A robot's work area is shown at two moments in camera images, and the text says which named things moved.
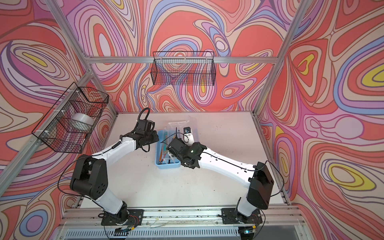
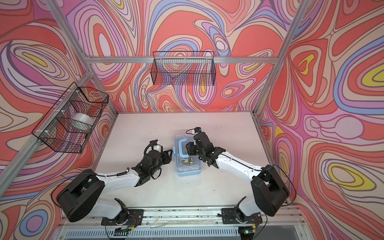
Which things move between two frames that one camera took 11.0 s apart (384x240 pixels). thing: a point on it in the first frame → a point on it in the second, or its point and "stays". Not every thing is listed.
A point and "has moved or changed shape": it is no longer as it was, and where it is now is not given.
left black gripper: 156,137 → 165,156
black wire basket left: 68,124 stays
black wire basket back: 186,68 stays
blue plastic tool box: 164,159 has moved or changed shape
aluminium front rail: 86,222 stays
